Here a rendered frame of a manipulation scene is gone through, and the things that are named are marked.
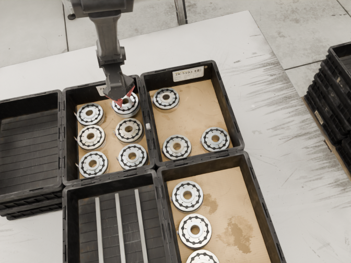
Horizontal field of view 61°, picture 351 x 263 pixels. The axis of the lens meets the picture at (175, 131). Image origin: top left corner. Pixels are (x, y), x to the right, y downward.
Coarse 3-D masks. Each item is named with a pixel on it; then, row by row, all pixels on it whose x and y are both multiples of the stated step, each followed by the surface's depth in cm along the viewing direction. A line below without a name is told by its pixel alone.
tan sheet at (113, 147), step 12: (108, 108) 119; (108, 120) 116; (120, 120) 116; (108, 132) 113; (144, 132) 112; (108, 144) 111; (120, 144) 110; (144, 144) 110; (108, 156) 108; (120, 168) 106
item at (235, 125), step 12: (156, 72) 114; (216, 72) 112; (144, 84) 111; (144, 96) 108; (228, 108) 103; (240, 132) 99; (240, 144) 96; (156, 156) 96; (192, 156) 95; (204, 156) 95
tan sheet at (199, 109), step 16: (208, 80) 123; (192, 96) 119; (208, 96) 119; (160, 112) 116; (176, 112) 116; (192, 112) 115; (208, 112) 115; (160, 128) 113; (176, 128) 112; (192, 128) 112; (224, 128) 111; (160, 144) 109; (192, 144) 109
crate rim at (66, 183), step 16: (64, 96) 111; (64, 112) 107; (144, 112) 105; (64, 128) 105; (144, 128) 102; (64, 144) 100; (64, 160) 98; (64, 176) 95; (96, 176) 94; (112, 176) 94
